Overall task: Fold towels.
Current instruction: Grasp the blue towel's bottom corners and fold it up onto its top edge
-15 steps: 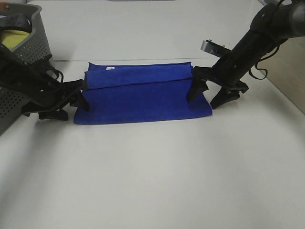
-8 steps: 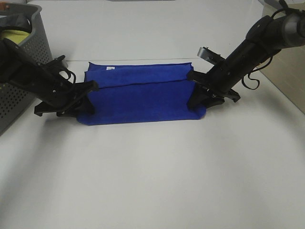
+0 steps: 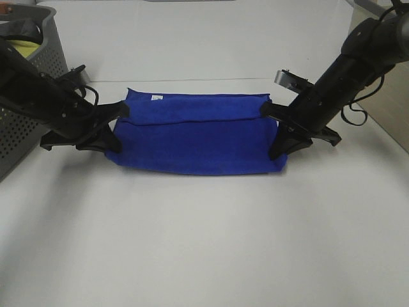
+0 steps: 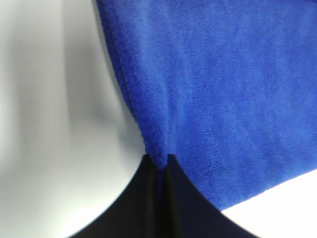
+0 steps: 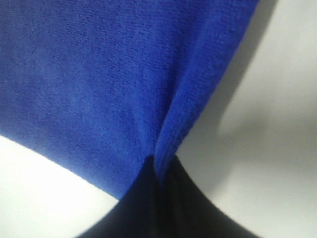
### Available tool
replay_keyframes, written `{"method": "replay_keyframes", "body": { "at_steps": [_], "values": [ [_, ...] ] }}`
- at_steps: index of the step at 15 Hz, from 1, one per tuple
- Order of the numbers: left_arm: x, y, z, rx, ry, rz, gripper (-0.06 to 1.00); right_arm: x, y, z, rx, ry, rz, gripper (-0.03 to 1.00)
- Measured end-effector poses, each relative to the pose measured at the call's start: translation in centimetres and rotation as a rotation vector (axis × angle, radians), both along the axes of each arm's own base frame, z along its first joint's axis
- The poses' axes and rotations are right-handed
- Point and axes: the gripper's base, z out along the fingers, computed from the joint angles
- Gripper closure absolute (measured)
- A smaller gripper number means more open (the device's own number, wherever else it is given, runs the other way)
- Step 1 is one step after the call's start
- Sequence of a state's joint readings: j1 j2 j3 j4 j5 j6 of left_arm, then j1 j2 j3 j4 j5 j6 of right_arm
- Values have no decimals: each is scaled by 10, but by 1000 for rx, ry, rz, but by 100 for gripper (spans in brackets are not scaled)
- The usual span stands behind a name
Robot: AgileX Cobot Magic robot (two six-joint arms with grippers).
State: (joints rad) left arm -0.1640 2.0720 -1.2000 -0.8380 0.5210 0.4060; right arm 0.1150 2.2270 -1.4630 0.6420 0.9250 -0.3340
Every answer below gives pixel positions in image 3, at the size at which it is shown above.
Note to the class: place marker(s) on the blue microfibre towel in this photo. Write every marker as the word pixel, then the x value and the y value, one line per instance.
pixel 219 134

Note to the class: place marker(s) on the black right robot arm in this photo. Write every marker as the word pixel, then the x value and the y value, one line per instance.
pixel 371 50

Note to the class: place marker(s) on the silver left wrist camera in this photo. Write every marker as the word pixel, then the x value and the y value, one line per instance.
pixel 78 75

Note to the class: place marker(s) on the grey perforated plastic basket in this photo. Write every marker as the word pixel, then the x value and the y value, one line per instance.
pixel 32 60

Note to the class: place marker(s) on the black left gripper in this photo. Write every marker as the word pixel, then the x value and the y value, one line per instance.
pixel 83 122

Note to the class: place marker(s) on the yellow-green towel in basket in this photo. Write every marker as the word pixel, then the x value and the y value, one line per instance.
pixel 25 48

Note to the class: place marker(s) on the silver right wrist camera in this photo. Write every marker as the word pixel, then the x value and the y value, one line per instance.
pixel 291 81

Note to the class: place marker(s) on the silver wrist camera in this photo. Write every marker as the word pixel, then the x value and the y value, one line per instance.
pixel 291 81
pixel 78 75

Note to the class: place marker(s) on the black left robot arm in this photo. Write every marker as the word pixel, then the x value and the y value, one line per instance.
pixel 27 91

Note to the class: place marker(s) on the beige storage box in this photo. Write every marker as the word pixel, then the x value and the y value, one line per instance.
pixel 389 107

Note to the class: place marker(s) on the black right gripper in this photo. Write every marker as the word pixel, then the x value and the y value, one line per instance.
pixel 306 110

